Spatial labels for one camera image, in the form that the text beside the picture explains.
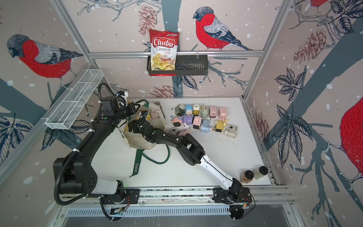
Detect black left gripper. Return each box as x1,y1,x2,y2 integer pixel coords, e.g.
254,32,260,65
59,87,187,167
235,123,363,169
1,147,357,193
114,102,141,121

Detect canvas tote bag green handles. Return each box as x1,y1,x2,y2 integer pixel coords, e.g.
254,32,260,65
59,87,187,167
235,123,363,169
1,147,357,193
119,99,171,176

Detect white speckled sharpener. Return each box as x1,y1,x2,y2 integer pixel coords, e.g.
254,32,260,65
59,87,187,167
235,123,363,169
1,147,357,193
168,128,180,135

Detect pink face sharpener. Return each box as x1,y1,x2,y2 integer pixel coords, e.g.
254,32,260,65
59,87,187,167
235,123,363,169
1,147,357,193
172,116,183,127

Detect purple sharpener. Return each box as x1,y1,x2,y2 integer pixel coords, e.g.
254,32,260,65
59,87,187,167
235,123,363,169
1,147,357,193
182,114,194,126

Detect grey blue sharpener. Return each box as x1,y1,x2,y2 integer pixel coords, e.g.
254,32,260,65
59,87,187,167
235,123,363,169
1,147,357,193
200,119,211,133

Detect pale green sharpener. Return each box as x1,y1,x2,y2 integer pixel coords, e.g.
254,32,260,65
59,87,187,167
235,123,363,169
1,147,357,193
200,104,209,119

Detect yellow black square sharpener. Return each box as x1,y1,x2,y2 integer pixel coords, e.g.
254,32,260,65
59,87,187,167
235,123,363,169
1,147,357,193
214,119,229,133

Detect pink square sharpener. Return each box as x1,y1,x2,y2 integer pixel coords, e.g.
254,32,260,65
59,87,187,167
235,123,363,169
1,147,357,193
218,107,228,121

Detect cream white sharpener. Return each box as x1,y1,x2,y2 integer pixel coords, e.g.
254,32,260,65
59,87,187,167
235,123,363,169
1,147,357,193
224,124,237,138

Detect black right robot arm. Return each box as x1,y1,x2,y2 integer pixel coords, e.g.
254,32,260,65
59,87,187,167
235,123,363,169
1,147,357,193
128,118,255,205

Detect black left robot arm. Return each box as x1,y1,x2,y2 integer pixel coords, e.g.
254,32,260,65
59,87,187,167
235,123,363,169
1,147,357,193
53,91,142,206

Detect pale pink sharpener in bag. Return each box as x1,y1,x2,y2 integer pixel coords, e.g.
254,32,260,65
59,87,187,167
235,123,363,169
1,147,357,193
150,110,160,120

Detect red cassava chips bag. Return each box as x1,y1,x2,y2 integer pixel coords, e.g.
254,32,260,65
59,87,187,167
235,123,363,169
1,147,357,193
147,29,179,76

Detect brown spice jar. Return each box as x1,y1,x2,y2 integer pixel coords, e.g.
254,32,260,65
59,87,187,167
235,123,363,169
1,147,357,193
240,170,254,183

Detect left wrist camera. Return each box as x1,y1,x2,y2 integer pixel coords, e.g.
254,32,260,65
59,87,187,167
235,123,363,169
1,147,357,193
116,90,129,100

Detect black wall basket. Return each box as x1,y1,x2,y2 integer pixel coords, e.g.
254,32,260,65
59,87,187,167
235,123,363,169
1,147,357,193
147,55,209,76

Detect white wire mesh basket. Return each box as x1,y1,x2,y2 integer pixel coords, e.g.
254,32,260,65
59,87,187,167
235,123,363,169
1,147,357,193
45,69,104,130

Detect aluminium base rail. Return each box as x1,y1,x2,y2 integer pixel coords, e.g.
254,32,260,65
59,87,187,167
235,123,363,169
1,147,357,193
54,186,295,220

